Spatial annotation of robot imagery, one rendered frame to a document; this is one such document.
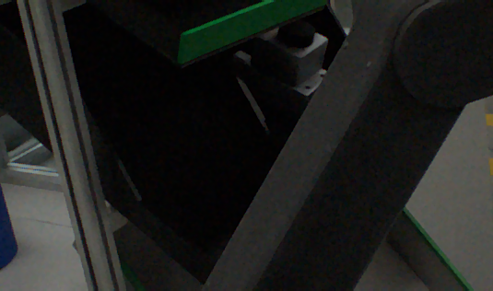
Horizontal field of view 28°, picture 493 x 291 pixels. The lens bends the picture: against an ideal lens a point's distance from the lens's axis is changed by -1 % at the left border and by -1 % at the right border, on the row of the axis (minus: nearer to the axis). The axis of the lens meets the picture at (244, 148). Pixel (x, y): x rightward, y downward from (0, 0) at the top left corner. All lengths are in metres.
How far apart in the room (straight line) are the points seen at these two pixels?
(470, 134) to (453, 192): 0.15
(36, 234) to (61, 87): 1.01
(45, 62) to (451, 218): 1.72
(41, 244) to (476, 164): 1.15
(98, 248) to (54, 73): 0.13
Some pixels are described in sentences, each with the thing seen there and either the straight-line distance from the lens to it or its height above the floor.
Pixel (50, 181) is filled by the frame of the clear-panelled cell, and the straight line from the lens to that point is 1.82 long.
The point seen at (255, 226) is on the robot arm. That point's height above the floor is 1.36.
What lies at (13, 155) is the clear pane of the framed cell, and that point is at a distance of 1.88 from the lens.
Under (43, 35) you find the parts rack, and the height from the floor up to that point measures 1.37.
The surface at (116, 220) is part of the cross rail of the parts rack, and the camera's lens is 0.71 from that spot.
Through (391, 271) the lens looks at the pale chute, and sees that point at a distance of 0.91.
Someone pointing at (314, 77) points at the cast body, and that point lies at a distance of 0.82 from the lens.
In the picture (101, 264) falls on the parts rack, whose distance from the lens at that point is 0.70.
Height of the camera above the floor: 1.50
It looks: 21 degrees down
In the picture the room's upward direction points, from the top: 10 degrees counter-clockwise
